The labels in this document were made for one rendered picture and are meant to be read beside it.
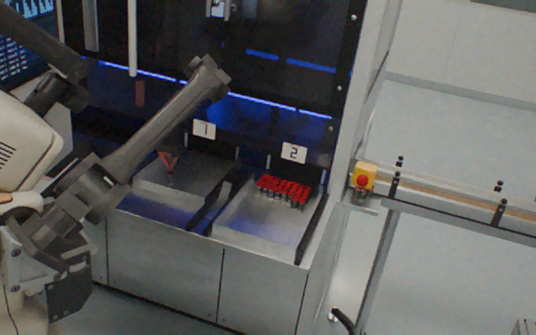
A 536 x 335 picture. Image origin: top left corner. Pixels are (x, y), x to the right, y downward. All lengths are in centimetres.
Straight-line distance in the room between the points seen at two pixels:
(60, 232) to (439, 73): 566
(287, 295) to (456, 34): 466
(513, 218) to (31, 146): 148
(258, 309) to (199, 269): 30
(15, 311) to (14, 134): 44
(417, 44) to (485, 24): 75
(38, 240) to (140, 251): 132
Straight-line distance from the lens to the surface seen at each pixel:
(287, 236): 149
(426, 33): 617
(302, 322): 210
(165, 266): 220
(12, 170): 101
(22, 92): 171
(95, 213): 94
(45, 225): 93
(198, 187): 167
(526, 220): 187
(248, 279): 204
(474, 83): 632
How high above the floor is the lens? 177
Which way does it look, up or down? 28 degrees down
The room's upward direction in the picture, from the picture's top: 9 degrees clockwise
